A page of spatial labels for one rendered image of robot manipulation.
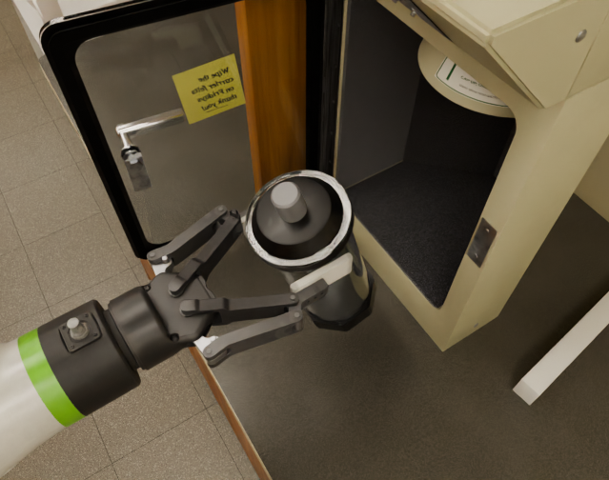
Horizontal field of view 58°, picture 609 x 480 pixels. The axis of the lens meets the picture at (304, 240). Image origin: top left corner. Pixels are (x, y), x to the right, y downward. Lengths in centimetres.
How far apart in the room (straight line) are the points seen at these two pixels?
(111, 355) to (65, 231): 180
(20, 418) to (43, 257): 175
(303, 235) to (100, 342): 20
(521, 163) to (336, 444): 44
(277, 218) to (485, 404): 44
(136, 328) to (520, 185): 37
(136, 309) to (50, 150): 212
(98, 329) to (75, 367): 4
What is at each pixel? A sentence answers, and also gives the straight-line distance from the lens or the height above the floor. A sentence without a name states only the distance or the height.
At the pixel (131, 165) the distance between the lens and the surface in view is 70.
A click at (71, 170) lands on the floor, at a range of 249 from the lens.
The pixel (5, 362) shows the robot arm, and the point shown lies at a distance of 53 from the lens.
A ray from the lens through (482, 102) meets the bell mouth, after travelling 59.
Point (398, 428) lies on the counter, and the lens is 80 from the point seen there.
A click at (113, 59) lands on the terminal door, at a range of 64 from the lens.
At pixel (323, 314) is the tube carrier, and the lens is 67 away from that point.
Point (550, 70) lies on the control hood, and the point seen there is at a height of 145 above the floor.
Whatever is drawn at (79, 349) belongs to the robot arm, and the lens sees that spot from 51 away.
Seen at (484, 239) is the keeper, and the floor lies 121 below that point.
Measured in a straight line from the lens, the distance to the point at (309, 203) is 53.
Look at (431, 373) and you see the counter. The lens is 83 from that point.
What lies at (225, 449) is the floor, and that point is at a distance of 177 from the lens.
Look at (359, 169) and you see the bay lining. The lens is 89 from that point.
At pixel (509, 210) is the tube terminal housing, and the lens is 58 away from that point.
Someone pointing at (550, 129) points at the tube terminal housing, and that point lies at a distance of 51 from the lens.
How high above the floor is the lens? 170
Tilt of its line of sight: 55 degrees down
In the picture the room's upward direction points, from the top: straight up
